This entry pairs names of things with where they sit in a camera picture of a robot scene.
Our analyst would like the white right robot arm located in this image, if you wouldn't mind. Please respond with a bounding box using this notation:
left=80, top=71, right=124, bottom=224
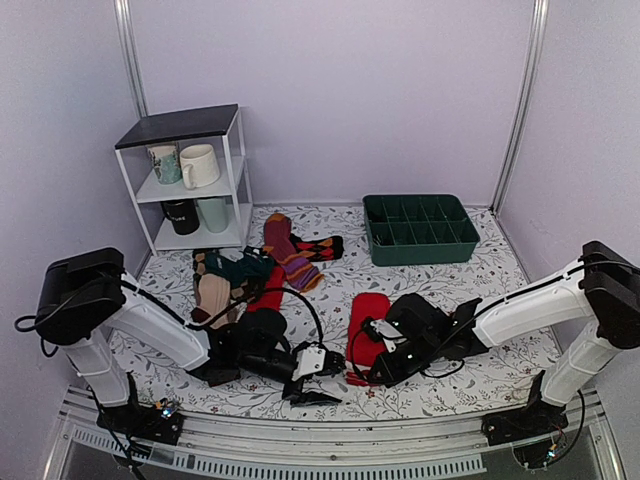
left=362, top=241, right=639, bottom=436

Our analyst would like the maroon purple striped sock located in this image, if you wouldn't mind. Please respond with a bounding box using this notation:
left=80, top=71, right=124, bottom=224
left=263, top=212, right=323, bottom=293

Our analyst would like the corner metal post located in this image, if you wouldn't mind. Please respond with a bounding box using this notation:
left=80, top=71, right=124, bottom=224
left=490, top=0, right=549, bottom=216
left=113, top=0, right=148, bottom=118

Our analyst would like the right corner metal post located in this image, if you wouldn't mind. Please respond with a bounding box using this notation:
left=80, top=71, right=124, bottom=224
left=490, top=0, right=549, bottom=216

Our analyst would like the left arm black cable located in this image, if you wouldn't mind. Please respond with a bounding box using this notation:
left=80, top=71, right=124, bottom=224
left=14, top=274, right=326, bottom=359

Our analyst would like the teal patterned mug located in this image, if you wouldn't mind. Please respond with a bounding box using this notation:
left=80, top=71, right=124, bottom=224
left=147, top=143, right=182, bottom=185

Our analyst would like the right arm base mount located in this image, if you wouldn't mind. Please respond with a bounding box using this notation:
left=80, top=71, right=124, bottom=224
left=481, top=371, right=586, bottom=470

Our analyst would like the green divided organizer tray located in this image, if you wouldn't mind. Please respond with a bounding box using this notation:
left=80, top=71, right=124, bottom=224
left=362, top=194, right=480, bottom=267

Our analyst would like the dark teal sock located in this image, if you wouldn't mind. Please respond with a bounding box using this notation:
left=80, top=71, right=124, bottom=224
left=204, top=246, right=275, bottom=289

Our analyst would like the aluminium front rail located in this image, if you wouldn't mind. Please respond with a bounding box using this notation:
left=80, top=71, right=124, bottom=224
left=44, top=387, right=628, bottom=479

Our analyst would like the mint green mug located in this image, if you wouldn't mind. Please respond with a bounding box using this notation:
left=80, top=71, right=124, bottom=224
left=197, top=197, right=229, bottom=234

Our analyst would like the brown striped sock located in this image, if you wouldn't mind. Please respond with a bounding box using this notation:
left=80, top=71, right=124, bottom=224
left=204, top=368, right=241, bottom=387

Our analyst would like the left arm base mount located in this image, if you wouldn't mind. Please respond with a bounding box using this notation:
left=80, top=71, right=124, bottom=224
left=97, top=373, right=184, bottom=446

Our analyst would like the floral white table mat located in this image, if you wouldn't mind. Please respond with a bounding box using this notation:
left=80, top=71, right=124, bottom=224
left=110, top=205, right=559, bottom=422

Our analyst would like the left corner metal post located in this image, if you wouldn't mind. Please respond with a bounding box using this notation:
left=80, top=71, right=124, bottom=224
left=113, top=0, right=148, bottom=118

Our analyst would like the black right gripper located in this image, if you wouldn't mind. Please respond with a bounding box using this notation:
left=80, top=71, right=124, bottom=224
left=369, top=334, right=442, bottom=390

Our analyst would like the cream white mug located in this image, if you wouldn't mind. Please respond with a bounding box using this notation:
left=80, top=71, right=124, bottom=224
left=179, top=144, right=220, bottom=190

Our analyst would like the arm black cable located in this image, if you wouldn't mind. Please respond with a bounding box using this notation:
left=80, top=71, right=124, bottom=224
left=14, top=274, right=326, bottom=359
left=344, top=324, right=466, bottom=384

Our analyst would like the white shelf black top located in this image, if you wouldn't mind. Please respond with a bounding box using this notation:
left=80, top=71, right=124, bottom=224
left=114, top=104, right=253, bottom=255

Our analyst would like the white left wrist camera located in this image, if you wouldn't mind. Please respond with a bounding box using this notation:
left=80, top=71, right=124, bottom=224
left=291, top=346, right=326, bottom=381

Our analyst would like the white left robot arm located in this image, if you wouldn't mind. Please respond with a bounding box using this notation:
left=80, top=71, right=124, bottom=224
left=31, top=247, right=345, bottom=434

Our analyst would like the black orange argyle sock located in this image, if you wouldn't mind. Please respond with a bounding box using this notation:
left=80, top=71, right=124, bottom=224
left=289, top=233, right=344, bottom=262

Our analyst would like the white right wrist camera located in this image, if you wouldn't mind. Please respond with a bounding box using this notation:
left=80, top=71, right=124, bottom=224
left=361, top=317, right=405, bottom=342

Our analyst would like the black mug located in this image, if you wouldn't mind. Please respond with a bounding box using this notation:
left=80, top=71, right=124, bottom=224
left=161, top=199, right=200, bottom=236

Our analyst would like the single red sock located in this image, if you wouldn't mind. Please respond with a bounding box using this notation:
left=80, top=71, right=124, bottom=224
left=246, top=266, right=285, bottom=313

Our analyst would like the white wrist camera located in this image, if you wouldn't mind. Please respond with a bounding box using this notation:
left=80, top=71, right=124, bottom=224
left=291, top=346, right=326, bottom=381
left=361, top=317, right=405, bottom=342

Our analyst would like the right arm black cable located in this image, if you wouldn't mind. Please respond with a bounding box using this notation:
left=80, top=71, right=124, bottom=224
left=344, top=324, right=466, bottom=384

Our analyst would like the red sock pair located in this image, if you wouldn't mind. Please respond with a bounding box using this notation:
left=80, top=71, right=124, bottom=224
left=345, top=293, right=391, bottom=386

